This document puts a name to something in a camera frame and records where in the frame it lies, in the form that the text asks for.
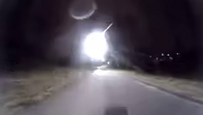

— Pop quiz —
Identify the grey asphalt path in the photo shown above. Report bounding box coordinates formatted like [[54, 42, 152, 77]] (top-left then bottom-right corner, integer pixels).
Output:
[[9, 64, 203, 115]]

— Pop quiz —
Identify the robot's own part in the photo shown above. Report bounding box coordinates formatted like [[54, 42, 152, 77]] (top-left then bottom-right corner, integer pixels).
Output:
[[104, 106, 130, 115]]

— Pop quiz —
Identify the pale grass verge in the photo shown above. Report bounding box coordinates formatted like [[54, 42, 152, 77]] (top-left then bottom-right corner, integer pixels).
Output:
[[0, 64, 90, 115], [115, 69, 203, 106]]

